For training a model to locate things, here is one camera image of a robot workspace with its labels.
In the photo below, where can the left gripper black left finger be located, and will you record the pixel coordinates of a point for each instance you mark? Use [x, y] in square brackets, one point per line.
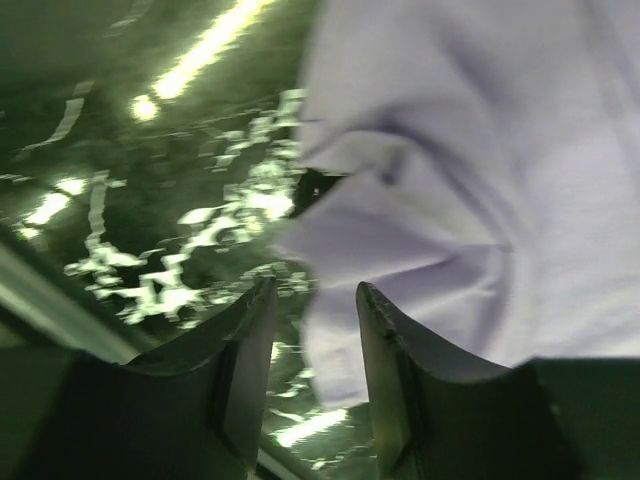
[189, 409]

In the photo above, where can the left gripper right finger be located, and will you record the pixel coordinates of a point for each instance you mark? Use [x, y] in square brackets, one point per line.
[439, 412]

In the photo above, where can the purple t shirt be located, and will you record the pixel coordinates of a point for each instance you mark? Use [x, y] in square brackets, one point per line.
[489, 162]

